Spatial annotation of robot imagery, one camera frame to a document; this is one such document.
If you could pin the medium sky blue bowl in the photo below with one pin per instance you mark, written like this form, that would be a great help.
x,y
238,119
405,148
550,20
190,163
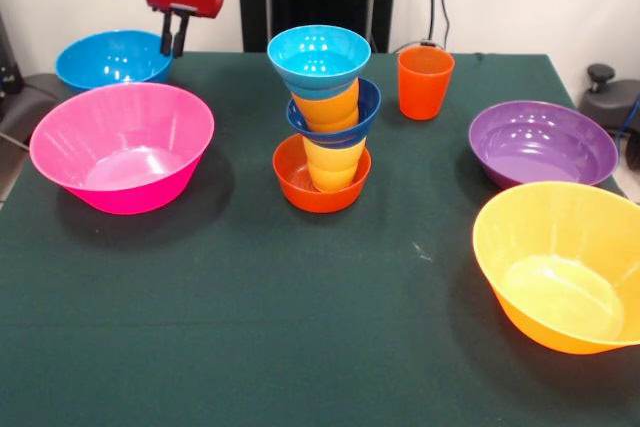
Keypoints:
x,y
110,62

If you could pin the small cyan bowl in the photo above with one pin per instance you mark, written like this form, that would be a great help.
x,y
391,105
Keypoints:
x,y
320,54

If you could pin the orange cup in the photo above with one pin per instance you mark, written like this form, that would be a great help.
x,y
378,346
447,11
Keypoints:
x,y
327,112

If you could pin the small dark blue bowl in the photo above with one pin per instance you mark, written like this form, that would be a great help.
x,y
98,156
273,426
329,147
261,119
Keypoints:
x,y
335,138

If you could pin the yellow cup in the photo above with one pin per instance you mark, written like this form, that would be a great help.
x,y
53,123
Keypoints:
x,y
332,164

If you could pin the small red bowl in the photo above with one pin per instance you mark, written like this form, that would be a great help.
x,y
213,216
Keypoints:
x,y
325,199

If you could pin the large pink bowl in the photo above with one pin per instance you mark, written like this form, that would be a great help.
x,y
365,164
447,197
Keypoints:
x,y
120,147

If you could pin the black stand foot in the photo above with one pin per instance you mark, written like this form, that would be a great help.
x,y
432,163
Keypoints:
x,y
610,102
25,102

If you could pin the red cup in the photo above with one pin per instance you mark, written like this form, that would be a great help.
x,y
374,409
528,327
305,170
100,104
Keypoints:
x,y
425,92

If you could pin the dark green tablecloth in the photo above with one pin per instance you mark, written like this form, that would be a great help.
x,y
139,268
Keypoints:
x,y
320,322

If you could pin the purple bowl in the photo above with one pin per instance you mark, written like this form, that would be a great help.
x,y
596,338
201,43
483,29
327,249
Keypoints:
x,y
540,147

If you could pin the large yellow bowl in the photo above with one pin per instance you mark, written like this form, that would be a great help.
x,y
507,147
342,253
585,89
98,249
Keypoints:
x,y
560,272

